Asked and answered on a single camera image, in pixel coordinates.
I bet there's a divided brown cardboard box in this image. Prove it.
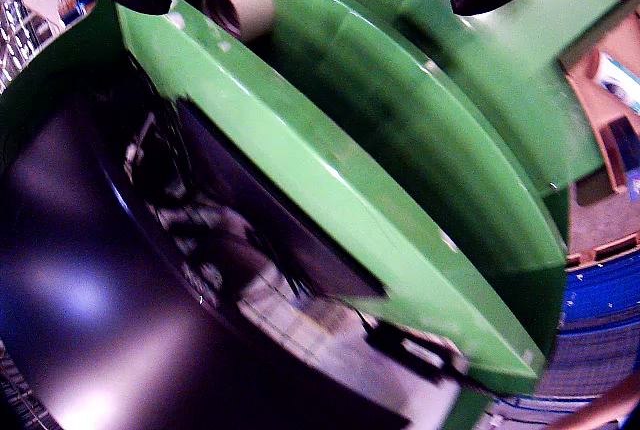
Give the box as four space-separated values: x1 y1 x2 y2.
557 0 640 196

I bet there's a dark blue product box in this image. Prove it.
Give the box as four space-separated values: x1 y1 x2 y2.
599 117 640 186

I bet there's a beige packing tape roll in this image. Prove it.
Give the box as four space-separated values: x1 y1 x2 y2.
202 0 276 44

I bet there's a white cow print carton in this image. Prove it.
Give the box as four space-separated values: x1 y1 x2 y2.
594 52 640 116

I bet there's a green metal shelf unit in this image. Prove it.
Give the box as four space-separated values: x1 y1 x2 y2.
0 0 614 396

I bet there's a wooden pallet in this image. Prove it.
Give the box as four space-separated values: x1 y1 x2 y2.
567 232 640 271

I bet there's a black monitor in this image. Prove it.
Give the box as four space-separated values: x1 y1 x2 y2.
0 54 466 430

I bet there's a blue mesh pallet cage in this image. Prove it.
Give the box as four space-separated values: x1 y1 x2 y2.
499 249 640 411

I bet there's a person in white shirt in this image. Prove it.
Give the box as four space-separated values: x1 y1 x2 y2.
544 374 640 430

